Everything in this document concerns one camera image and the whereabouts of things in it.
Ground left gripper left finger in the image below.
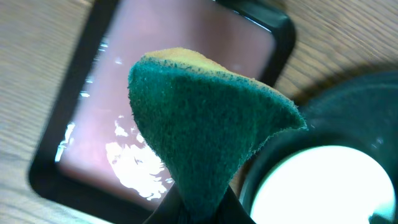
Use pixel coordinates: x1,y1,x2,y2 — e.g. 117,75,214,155
144,184,187,224

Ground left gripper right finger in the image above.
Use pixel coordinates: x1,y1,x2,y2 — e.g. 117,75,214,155
219,186,255,224

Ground green yellow sponge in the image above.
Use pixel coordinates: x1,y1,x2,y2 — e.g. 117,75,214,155
128,48,307,223

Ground light blue plate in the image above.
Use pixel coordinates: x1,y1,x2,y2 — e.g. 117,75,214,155
250,146,397,224

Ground black rectangular red-lined tray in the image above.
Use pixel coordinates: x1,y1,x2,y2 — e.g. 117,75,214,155
29,0,296,223

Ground round black serving tray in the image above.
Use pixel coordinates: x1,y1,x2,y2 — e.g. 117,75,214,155
240,71,397,223

